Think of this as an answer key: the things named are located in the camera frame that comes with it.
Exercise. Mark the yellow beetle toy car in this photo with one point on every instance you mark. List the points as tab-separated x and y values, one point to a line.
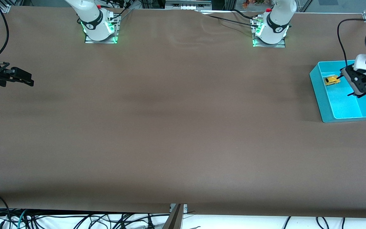
331	80

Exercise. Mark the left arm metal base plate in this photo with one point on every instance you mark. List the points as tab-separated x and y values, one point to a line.
281	45

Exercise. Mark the grey box with white plugs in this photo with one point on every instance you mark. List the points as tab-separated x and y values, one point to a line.
187	3

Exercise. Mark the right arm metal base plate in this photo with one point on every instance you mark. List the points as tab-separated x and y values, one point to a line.
89	41

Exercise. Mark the teal plastic bin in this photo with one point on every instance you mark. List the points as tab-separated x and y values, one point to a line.
342	105

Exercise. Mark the small metal bracket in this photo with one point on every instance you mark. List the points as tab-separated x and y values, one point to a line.
185	208

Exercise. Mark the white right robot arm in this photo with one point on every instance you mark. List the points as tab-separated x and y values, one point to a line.
91	22

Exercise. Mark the brown table cover sheet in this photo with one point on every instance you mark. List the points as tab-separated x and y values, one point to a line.
183	143

